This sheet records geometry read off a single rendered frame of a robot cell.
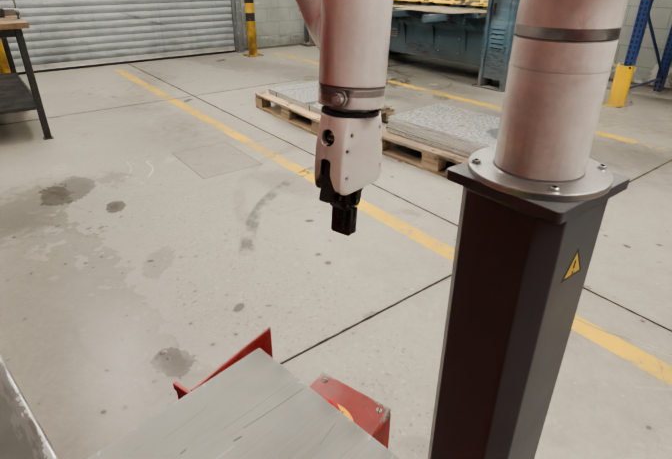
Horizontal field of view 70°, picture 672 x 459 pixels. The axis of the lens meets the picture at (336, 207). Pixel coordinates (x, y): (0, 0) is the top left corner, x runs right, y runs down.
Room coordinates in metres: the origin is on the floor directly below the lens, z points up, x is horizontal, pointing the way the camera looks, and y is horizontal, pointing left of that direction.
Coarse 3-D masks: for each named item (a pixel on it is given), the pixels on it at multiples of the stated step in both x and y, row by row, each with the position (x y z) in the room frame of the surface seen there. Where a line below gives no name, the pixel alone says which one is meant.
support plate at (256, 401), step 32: (256, 352) 0.27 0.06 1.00; (224, 384) 0.24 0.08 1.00; (256, 384) 0.24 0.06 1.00; (288, 384) 0.24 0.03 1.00; (160, 416) 0.22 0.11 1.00; (192, 416) 0.22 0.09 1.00; (224, 416) 0.22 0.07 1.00; (256, 416) 0.22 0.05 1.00; (288, 416) 0.22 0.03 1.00; (320, 416) 0.22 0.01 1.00; (128, 448) 0.19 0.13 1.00; (160, 448) 0.19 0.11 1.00; (192, 448) 0.19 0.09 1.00; (224, 448) 0.19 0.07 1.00; (256, 448) 0.19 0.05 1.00; (288, 448) 0.19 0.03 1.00; (320, 448) 0.19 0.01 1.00; (352, 448) 0.19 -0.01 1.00; (384, 448) 0.19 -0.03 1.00
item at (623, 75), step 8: (616, 72) 4.87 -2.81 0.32; (624, 72) 4.79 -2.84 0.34; (632, 72) 4.79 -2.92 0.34; (616, 80) 4.84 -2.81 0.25; (624, 80) 4.78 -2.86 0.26; (616, 88) 4.82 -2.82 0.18; (624, 88) 4.78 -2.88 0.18; (616, 96) 4.80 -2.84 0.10; (624, 96) 4.78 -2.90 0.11; (608, 104) 4.84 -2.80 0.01; (616, 104) 4.79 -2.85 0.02; (624, 104) 4.80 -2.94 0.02
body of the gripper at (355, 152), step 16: (336, 112) 0.57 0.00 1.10; (320, 128) 0.57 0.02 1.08; (336, 128) 0.55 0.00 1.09; (352, 128) 0.56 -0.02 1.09; (368, 128) 0.58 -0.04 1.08; (320, 144) 0.56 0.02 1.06; (336, 144) 0.55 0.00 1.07; (352, 144) 0.56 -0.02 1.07; (368, 144) 0.58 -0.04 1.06; (320, 160) 0.56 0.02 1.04; (336, 160) 0.55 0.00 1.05; (352, 160) 0.56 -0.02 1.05; (368, 160) 0.59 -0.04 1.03; (320, 176) 0.58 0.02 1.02; (336, 176) 0.54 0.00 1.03; (352, 176) 0.55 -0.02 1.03; (368, 176) 0.59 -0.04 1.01; (352, 192) 0.56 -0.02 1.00
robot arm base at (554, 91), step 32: (512, 64) 0.62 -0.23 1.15; (544, 64) 0.58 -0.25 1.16; (576, 64) 0.57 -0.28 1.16; (608, 64) 0.58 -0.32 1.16; (512, 96) 0.61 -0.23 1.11; (544, 96) 0.58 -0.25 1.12; (576, 96) 0.57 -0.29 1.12; (512, 128) 0.60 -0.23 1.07; (544, 128) 0.57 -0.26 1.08; (576, 128) 0.57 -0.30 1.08; (480, 160) 0.64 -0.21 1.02; (512, 160) 0.59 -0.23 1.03; (544, 160) 0.57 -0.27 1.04; (576, 160) 0.57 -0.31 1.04; (512, 192) 0.55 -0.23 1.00; (544, 192) 0.54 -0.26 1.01; (576, 192) 0.54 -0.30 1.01
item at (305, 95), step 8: (272, 88) 4.73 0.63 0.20; (280, 88) 4.74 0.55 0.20; (288, 88) 4.74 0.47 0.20; (296, 88) 4.74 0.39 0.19; (304, 88) 4.74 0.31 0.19; (312, 88) 4.74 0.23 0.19; (280, 96) 4.55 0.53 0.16; (288, 96) 4.41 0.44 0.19; (296, 96) 4.41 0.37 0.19; (304, 96) 4.41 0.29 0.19; (312, 96) 4.41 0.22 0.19; (296, 104) 4.30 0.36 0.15; (304, 104) 4.18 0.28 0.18; (312, 104) 4.11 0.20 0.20; (320, 104) 4.12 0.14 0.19; (320, 112) 3.97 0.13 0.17
